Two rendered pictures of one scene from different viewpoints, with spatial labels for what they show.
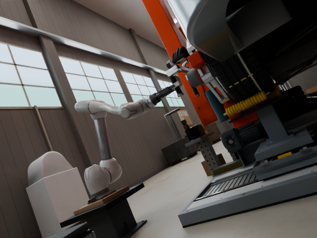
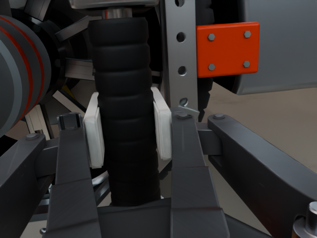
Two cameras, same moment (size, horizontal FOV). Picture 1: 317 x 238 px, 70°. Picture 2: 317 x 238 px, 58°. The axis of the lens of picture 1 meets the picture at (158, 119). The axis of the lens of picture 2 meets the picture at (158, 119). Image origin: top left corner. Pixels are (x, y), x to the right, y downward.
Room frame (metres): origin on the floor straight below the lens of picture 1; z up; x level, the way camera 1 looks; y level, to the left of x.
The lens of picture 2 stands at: (1.60, -0.04, 0.89)
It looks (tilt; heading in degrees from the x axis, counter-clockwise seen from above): 18 degrees down; 235
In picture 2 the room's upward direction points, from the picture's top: 4 degrees counter-clockwise
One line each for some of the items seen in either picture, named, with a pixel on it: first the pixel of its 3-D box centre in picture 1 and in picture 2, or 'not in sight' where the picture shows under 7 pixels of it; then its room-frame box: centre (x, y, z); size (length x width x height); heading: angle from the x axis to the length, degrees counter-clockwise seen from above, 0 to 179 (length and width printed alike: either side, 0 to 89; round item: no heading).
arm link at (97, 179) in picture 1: (95, 178); not in sight; (1.90, 0.68, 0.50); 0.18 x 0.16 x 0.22; 157
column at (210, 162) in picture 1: (211, 158); not in sight; (2.34, -0.32, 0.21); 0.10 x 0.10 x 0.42; 61
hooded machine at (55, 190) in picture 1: (57, 191); not in sight; (3.71, 1.98, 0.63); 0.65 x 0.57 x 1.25; 155
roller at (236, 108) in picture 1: (245, 104); not in sight; (1.39, -0.52, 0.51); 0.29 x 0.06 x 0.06; 61
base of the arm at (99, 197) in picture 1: (99, 195); not in sight; (1.87, 0.69, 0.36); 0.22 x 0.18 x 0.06; 149
